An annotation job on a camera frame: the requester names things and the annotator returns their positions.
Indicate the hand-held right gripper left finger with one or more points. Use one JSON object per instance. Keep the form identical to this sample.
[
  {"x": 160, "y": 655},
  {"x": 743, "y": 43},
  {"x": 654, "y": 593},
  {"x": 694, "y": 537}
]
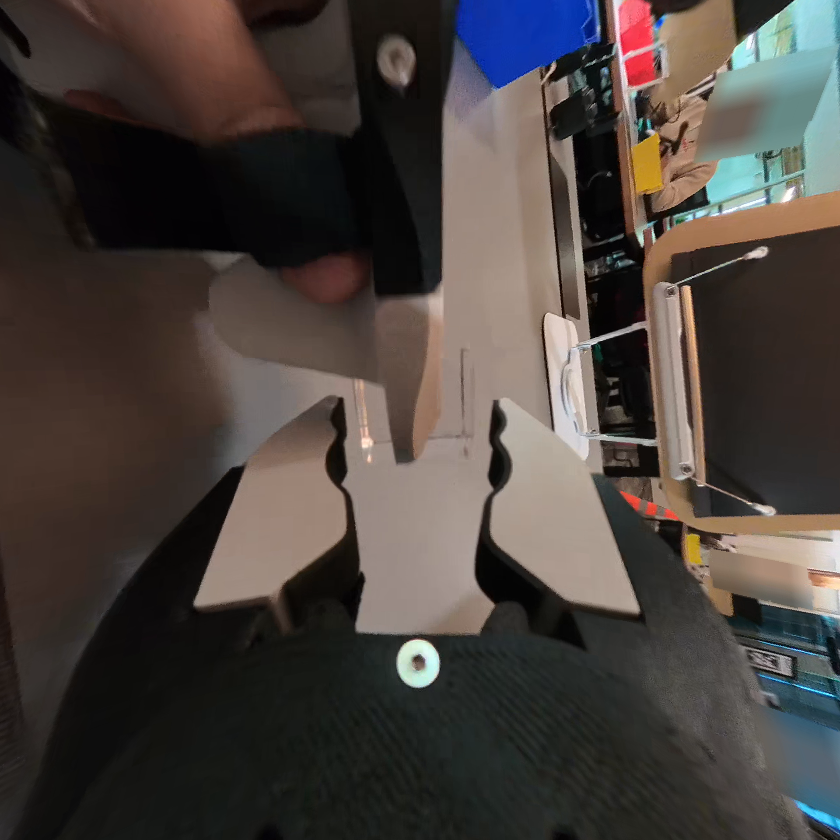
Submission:
[{"x": 275, "y": 525}]

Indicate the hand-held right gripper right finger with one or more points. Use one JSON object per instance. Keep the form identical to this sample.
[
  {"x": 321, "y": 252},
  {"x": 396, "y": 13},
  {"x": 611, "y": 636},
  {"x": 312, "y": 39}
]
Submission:
[{"x": 558, "y": 525}]

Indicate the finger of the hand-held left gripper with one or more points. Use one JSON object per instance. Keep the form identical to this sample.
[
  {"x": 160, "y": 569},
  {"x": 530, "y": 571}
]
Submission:
[{"x": 413, "y": 367}]

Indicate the clear acrylic cube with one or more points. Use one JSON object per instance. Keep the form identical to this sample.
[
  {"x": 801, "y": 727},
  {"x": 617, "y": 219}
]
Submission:
[{"x": 453, "y": 394}]

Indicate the person's left hand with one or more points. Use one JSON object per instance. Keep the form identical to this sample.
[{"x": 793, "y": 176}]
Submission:
[{"x": 197, "y": 65}]

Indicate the white tray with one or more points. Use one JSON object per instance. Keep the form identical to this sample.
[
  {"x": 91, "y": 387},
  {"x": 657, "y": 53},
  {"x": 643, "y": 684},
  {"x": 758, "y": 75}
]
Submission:
[{"x": 558, "y": 354}]

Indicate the silver metal bar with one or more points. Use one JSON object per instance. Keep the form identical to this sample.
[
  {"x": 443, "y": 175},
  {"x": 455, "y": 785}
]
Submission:
[{"x": 673, "y": 380}]

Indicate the black charging dock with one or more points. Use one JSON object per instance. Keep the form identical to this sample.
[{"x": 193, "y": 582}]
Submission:
[
  {"x": 569, "y": 118},
  {"x": 594, "y": 72}
]

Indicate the tagged blue plastic bin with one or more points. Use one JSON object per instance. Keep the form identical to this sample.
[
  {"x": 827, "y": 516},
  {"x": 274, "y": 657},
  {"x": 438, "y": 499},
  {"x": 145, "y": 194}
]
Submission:
[{"x": 525, "y": 33}]

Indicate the wooden workbench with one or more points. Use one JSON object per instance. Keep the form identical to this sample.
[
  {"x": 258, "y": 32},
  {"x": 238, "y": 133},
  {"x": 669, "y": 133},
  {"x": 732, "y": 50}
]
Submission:
[{"x": 625, "y": 118}]

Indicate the small yellow bin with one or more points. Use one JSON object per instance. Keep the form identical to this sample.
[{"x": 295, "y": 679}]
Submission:
[{"x": 646, "y": 164}]

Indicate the small red bin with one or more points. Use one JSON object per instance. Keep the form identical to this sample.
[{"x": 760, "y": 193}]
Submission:
[{"x": 638, "y": 39}]

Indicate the black panel in tan frame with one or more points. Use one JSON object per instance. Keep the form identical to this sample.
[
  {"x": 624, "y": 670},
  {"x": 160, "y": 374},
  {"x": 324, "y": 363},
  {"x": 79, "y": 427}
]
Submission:
[{"x": 774, "y": 367}]

